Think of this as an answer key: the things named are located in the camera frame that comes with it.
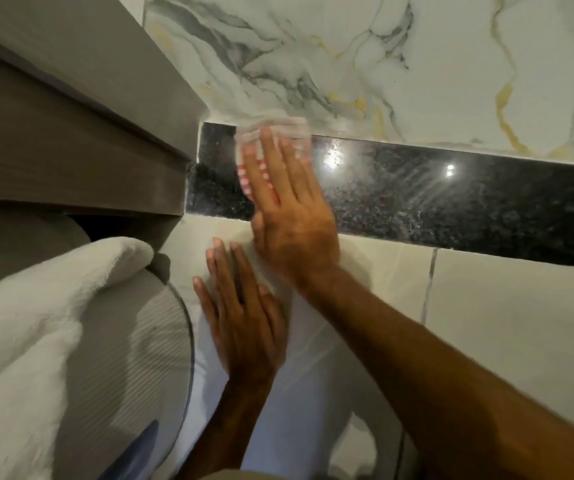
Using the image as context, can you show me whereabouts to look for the person's left hand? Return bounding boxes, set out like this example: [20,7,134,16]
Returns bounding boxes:
[193,238,289,391]

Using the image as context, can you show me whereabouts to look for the brown wooden cabinet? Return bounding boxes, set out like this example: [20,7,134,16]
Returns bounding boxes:
[0,0,211,248]

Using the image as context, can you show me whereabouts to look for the red white checkered cloth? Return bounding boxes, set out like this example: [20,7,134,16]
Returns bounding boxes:
[234,115,314,205]

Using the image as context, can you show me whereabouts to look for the person's right hand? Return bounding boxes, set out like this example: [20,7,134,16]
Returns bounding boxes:
[242,127,342,291]

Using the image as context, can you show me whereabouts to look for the person's left forearm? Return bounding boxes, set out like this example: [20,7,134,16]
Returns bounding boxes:
[176,380,273,480]

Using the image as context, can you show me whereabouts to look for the white fluffy towel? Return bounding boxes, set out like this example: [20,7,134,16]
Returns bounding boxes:
[0,237,155,480]

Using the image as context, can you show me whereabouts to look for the round ribbed glass table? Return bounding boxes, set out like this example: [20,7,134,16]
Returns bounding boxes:
[51,267,196,480]

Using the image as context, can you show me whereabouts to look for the black granite ledge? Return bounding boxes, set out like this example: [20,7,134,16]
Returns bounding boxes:
[186,122,574,271]

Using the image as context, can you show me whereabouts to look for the person's right forearm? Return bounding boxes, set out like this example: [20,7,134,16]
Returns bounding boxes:
[294,265,574,480]

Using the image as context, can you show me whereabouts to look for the blue object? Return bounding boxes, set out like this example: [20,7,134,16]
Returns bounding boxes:
[98,420,161,480]

